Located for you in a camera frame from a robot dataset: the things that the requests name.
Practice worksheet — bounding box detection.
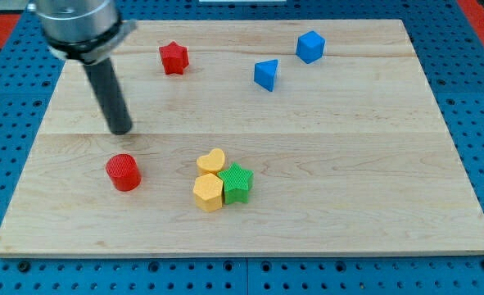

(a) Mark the yellow heart block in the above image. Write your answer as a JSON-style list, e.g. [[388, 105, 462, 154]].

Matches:
[[196, 147, 226, 175]]

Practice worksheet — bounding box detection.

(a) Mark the light wooden board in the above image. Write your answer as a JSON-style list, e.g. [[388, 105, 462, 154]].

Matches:
[[0, 20, 484, 258]]

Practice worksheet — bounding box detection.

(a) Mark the green star block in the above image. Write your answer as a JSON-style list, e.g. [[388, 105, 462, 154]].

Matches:
[[218, 162, 254, 204]]

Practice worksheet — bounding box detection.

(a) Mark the blue cube block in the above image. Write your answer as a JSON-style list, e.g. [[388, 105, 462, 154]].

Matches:
[[296, 30, 325, 64]]

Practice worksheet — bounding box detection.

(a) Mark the red star block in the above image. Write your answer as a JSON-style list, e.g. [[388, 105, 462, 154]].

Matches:
[[159, 41, 189, 75]]

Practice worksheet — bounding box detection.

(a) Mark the blue triangular prism block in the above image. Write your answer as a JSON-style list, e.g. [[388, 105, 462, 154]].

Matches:
[[253, 59, 278, 92]]

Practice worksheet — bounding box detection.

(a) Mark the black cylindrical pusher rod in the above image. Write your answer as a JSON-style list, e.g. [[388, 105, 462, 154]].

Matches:
[[84, 58, 133, 135]]

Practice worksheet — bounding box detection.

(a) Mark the yellow hexagon block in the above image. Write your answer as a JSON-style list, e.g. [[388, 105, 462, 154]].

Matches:
[[192, 173, 224, 212]]

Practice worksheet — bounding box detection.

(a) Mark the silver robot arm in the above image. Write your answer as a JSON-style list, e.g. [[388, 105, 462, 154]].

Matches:
[[27, 0, 137, 135]]

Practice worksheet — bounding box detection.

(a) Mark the red cylinder block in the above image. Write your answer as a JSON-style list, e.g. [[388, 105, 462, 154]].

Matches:
[[105, 154, 142, 192]]

